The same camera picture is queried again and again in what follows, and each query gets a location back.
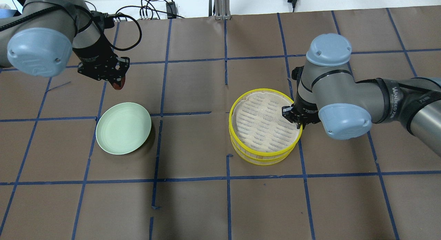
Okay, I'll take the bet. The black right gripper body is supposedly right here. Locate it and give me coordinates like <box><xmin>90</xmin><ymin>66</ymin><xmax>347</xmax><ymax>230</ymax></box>
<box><xmin>282</xmin><ymin>95</ymin><xmax>321</xmax><ymax>126</ymax></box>

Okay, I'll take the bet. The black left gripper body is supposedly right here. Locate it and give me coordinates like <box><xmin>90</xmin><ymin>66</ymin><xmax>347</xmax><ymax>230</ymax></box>
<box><xmin>76</xmin><ymin>35</ymin><xmax>128</xmax><ymax>84</ymax></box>

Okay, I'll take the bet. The brown bun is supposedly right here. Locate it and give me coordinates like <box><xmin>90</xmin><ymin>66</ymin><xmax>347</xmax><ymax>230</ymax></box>
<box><xmin>112</xmin><ymin>77</ymin><xmax>126</xmax><ymax>90</ymax></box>

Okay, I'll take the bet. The yellow steamer layer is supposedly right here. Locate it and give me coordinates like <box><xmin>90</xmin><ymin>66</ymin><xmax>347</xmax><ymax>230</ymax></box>
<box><xmin>228</xmin><ymin>88</ymin><xmax>302</xmax><ymax>157</ymax></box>
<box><xmin>230</xmin><ymin>140</ymin><xmax>294</xmax><ymax>165</ymax></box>

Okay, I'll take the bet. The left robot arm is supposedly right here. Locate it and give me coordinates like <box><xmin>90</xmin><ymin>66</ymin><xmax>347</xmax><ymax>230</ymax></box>
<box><xmin>0</xmin><ymin>0</ymin><xmax>130</xmax><ymax>90</ymax></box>

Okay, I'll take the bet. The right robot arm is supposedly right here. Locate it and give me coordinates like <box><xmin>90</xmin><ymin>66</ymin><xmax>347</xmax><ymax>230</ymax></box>
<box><xmin>281</xmin><ymin>33</ymin><xmax>440</xmax><ymax>153</ymax></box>

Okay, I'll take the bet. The light green plate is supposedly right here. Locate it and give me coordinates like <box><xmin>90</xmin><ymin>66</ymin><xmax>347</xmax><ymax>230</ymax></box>
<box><xmin>95</xmin><ymin>102</ymin><xmax>152</xmax><ymax>155</ymax></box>

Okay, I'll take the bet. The aluminium frame post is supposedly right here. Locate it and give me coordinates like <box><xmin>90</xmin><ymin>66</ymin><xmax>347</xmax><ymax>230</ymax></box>
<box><xmin>213</xmin><ymin>0</ymin><xmax>231</xmax><ymax>20</ymax></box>

